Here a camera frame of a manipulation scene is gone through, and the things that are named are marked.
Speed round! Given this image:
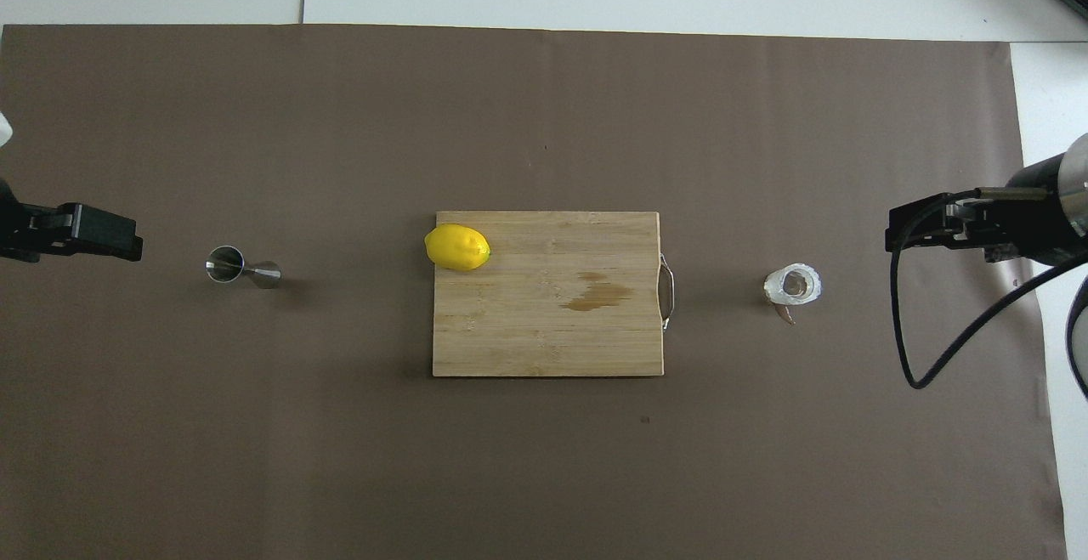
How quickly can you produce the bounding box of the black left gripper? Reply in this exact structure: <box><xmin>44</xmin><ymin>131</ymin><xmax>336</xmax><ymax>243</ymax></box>
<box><xmin>0</xmin><ymin>178</ymin><xmax>145</xmax><ymax>263</ymax></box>

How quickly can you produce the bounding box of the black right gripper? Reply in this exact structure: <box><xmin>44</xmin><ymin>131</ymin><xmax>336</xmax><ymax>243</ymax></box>
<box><xmin>885</xmin><ymin>152</ymin><xmax>1088</xmax><ymax>269</ymax></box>

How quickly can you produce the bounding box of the steel double jigger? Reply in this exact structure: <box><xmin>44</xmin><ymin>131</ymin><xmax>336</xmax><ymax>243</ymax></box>
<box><xmin>205</xmin><ymin>246</ymin><xmax>282</xmax><ymax>290</ymax></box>

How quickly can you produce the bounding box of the clear textured glass cup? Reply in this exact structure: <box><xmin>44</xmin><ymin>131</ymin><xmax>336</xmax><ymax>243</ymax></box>
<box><xmin>762</xmin><ymin>263</ymin><xmax>824</xmax><ymax>308</ymax></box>

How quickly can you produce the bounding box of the brown paper table mat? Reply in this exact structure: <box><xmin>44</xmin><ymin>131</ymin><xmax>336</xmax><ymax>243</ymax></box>
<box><xmin>0</xmin><ymin>23</ymin><xmax>1068</xmax><ymax>560</ymax></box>

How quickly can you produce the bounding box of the yellow lemon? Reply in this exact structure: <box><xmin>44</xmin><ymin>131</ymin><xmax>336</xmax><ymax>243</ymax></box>
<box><xmin>424</xmin><ymin>223</ymin><xmax>492</xmax><ymax>272</ymax></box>

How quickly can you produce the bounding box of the wooden cutting board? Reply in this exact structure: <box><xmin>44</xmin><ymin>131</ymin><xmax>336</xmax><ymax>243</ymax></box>
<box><xmin>432</xmin><ymin>210</ymin><xmax>678</xmax><ymax>378</ymax></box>

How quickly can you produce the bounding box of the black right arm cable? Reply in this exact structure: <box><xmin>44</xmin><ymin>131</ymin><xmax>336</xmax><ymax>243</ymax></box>
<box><xmin>889</xmin><ymin>189</ymin><xmax>1088</xmax><ymax>399</ymax></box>

